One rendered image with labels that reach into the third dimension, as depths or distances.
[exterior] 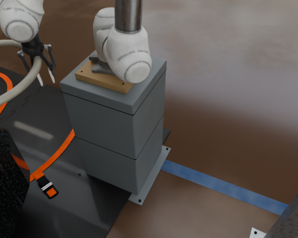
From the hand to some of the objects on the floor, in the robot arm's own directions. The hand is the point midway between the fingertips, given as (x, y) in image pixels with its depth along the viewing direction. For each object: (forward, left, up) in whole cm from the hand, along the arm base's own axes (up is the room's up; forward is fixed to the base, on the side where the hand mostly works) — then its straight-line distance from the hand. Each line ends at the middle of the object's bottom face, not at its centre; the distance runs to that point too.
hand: (45, 77), depth 120 cm
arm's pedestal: (-23, +22, -89) cm, 95 cm away
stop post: (+15, +117, -89) cm, 148 cm away
